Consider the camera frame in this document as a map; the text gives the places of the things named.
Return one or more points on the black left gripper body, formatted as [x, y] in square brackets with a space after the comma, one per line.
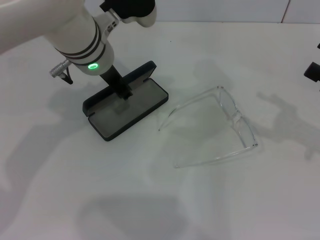
[115, 80]

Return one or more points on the black glasses case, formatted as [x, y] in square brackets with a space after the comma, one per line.
[145, 105]

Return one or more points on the clear white glasses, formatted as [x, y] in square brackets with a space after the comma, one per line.
[237, 117]

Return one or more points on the left wrist camera housing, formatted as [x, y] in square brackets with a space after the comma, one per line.
[130, 7]

